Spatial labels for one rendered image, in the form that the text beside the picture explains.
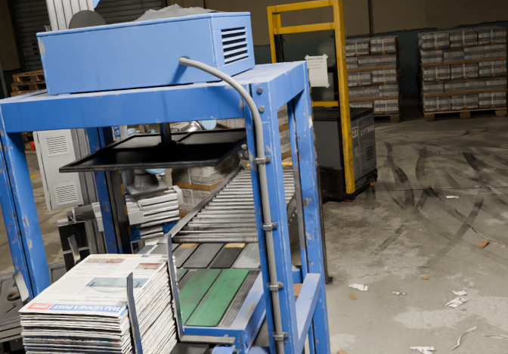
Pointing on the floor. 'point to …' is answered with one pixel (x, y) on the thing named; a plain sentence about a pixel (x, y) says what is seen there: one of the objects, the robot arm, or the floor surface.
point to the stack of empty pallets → (27, 93)
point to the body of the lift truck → (361, 128)
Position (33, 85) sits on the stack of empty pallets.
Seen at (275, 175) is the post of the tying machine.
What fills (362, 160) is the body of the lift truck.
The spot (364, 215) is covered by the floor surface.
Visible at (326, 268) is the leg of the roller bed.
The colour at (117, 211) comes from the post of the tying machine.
